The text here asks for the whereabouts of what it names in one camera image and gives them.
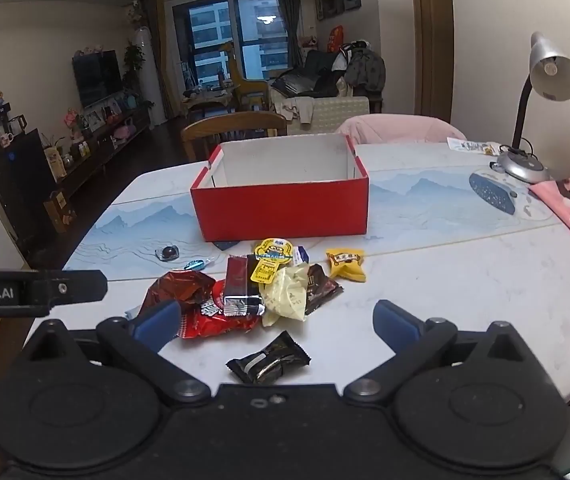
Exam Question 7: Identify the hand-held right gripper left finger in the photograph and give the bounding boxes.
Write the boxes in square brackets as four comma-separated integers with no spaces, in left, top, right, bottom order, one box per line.
[17,300,212,406]

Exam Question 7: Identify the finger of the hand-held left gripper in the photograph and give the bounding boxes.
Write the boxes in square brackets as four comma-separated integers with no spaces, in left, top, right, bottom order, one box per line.
[30,269,109,318]

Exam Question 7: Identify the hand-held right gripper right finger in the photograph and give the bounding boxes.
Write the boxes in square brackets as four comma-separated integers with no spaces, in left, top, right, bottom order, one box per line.
[343,300,536,404]

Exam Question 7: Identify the brown foil cookie packet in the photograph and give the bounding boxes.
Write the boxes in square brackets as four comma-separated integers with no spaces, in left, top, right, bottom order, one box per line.
[137,270,218,322]

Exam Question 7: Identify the red snack packet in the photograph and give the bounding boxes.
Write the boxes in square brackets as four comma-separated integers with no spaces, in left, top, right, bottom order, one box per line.
[179,280,266,340]

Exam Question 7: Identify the yellow candy packet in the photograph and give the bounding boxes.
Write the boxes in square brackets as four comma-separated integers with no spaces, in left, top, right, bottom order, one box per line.
[326,248,368,283]

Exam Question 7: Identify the dark brown snack packet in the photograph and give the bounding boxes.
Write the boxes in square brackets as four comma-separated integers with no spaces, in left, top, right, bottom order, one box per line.
[305,263,344,316]

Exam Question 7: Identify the silver purple candy wrapper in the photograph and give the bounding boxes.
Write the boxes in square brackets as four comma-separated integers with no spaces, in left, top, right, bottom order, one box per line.
[223,255,266,317]

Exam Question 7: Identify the cream snack packet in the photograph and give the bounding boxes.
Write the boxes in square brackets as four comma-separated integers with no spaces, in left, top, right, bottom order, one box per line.
[262,265,312,328]

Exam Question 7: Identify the black cookie packet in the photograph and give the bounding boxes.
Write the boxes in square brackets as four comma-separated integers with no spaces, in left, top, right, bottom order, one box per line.
[226,331,312,386]

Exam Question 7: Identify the yellow cartoon snack packet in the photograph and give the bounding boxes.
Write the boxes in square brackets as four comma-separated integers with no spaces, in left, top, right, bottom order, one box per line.
[251,238,296,285]

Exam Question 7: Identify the red cardboard box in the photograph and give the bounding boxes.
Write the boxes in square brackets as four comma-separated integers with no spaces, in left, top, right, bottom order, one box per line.
[190,133,370,243]

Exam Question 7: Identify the brown paper bag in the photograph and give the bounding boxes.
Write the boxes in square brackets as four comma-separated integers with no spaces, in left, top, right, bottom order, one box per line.
[43,189,76,234]

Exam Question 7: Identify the black cabinet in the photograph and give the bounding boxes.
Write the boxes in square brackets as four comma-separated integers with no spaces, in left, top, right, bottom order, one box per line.
[0,104,60,257]

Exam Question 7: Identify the dark wooden tv cabinet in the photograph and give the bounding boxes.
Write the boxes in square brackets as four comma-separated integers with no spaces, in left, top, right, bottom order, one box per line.
[40,102,154,234]

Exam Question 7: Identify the small white printed packet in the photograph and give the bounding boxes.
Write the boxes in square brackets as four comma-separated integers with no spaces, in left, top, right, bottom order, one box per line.
[447,136,501,157]

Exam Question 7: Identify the pink jacket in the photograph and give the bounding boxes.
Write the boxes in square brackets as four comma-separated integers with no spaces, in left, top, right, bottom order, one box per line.
[336,114,468,146]

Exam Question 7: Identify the wooden chair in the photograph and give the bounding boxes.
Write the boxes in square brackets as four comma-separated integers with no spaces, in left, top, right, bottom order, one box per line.
[181,111,288,164]

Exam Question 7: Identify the television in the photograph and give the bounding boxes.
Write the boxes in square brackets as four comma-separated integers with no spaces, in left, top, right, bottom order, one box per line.
[72,50,124,109]

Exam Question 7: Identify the white standing air conditioner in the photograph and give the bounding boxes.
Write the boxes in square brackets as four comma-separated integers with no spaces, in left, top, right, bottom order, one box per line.
[133,27,166,124]

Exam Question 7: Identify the sofa with cream cover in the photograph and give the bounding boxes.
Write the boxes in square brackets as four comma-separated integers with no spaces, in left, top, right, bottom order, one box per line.
[267,50,386,136]

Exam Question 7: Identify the wooden coffee table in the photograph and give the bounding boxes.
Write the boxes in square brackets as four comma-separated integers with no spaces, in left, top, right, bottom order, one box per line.
[181,84,241,117]

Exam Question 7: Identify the green potted plant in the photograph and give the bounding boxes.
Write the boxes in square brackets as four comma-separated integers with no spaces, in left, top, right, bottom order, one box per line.
[123,41,146,92]

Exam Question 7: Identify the yellow giraffe chair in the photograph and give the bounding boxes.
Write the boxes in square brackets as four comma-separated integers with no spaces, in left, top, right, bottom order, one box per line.
[219,40,268,111]

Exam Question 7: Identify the dark jacket pile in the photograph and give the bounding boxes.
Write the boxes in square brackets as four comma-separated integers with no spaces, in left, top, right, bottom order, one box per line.
[341,39,386,95]

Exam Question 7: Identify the balcony window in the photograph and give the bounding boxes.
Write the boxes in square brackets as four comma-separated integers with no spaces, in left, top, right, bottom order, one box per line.
[172,0,290,88]

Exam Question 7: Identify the silver desk lamp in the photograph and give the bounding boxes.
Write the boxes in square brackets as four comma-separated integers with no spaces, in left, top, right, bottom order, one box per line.
[495,31,570,184]

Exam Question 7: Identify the grey curtain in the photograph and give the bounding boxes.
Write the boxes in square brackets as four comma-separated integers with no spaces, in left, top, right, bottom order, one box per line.
[271,0,306,69]

